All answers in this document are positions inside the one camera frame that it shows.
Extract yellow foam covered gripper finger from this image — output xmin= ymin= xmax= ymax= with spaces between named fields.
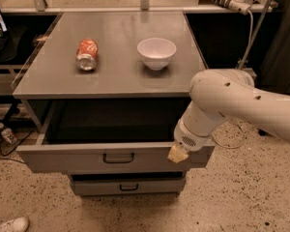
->
xmin=167 ymin=142 xmax=189 ymax=163

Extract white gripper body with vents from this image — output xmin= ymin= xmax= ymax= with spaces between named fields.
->
xmin=174 ymin=118 xmax=213 ymax=152

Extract grey top drawer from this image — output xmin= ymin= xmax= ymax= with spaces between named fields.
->
xmin=17 ymin=98 xmax=214 ymax=175

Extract grey drawer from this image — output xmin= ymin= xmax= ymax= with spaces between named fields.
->
xmin=70 ymin=171 xmax=186 ymax=196
xmin=17 ymin=98 xmax=214 ymax=175

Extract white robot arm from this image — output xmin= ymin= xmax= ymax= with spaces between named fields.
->
xmin=168 ymin=69 xmax=290 ymax=163

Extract grey metal drawer cabinet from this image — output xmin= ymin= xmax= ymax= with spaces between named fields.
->
xmin=12 ymin=11 xmax=216 ymax=198

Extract grey bottom drawer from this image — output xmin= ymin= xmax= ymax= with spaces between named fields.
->
xmin=70 ymin=171 xmax=186 ymax=196

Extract white ceramic bowl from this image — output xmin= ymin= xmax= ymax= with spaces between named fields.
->
xmin=137 ymin=38 xmax=177 ymax=71

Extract orange soda can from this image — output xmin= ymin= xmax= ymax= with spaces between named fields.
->
xmin=75 ymin=39 xmax=98 ymax=71

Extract white power strip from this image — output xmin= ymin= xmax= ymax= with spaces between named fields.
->
xmin=211 ymin=0 xmax=250 ymax=15

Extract small plastic bottle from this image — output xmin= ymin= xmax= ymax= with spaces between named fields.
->
xmin=0 ymin=123 xmax=16 ymax=144

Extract white sneaker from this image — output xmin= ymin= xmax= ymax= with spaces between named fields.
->
xmin=0 ymin=217 xmax=29 ymax=232

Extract white power cable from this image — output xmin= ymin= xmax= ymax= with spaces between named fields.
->
xmin=212 ymin=10 xmax=255 ymax=150

